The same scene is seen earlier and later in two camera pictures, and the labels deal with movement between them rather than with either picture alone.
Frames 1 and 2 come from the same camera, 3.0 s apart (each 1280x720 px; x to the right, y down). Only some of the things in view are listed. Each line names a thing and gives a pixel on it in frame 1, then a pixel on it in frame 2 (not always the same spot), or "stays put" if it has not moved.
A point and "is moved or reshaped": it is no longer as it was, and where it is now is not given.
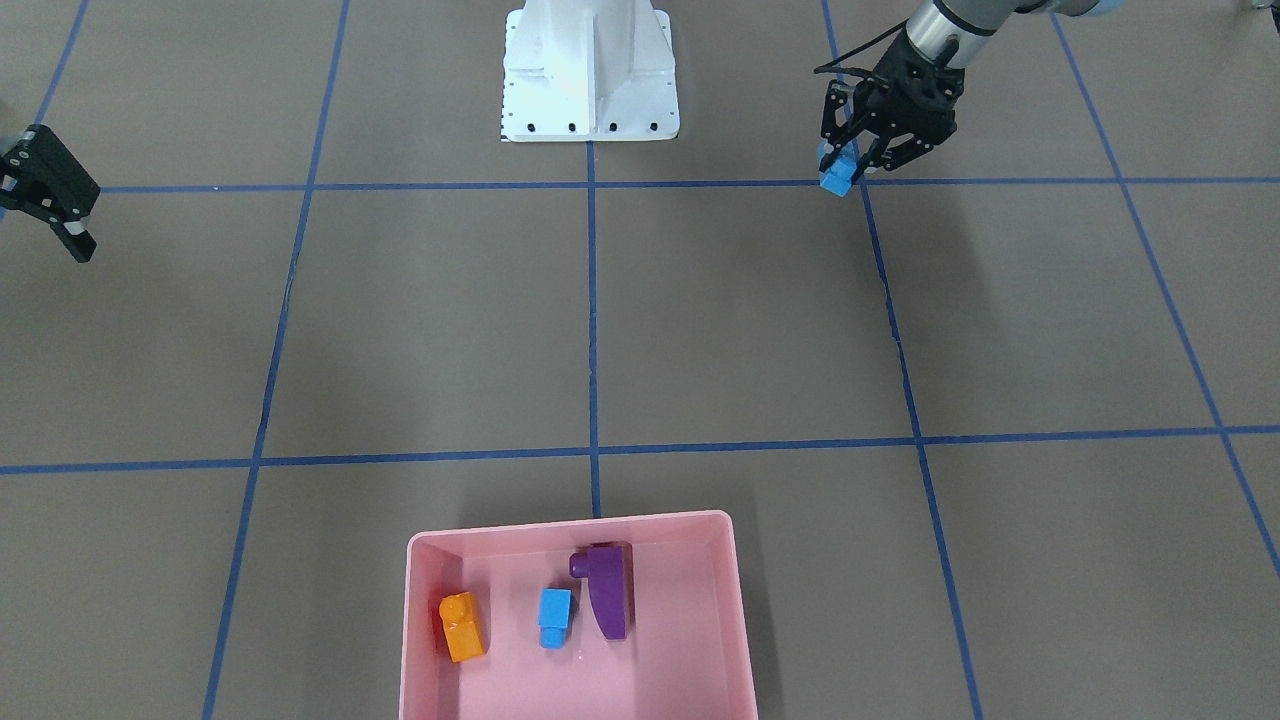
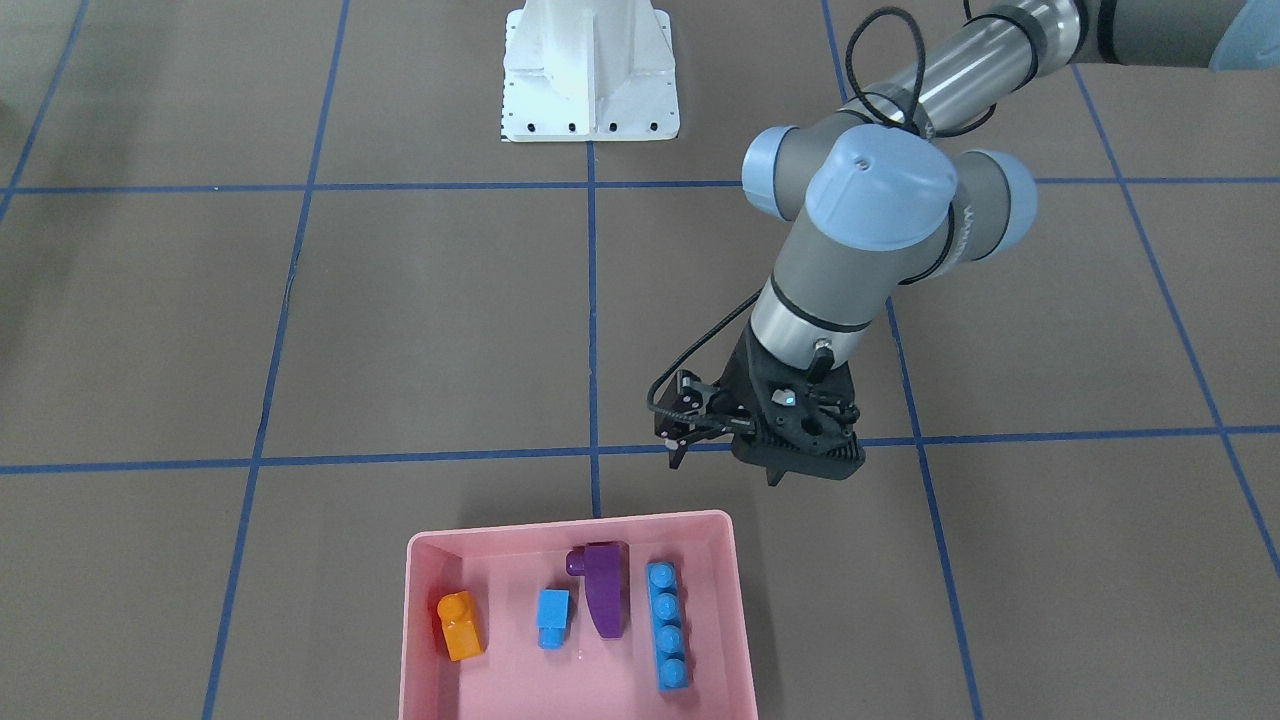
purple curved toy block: (604, 569) stays put
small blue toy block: (554, 614) stays put
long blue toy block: (838, 176) is moved or reshaped
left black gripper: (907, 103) -> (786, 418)
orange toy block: (461, 626) stays put
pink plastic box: (624, 618) stays put
